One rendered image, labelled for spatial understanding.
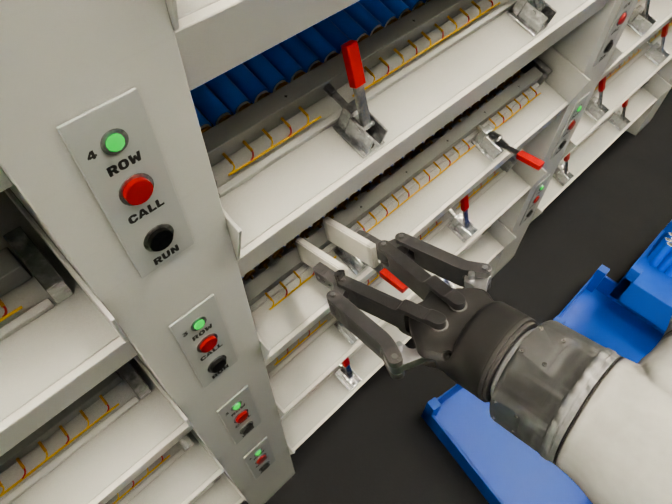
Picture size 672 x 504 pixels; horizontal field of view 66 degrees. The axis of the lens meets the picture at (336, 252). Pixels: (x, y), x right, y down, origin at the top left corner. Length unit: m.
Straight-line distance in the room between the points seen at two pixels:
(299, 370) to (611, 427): 0.48
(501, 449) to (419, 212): 0.57
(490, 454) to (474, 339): 0.70
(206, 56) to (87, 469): 0.40
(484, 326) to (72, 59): 0.31
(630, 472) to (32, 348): 0.38
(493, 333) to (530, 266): 0.92
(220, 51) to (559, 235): 1.18
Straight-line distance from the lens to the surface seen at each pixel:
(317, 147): 0.46
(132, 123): 0.28
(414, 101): 0.52
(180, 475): 0.74
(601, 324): 1.28
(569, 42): 0.86
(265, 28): 0.32
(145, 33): 0.27
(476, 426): 1.09
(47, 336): 0.40
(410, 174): 0.67
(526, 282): 1.28
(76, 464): 0.57
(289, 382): 0.75
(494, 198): 0.97
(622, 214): 1.51
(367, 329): 0.44
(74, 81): 0.26
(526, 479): 1.09
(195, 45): 0.29
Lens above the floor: 1.02
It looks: 55 degrees down
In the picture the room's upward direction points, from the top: straight up
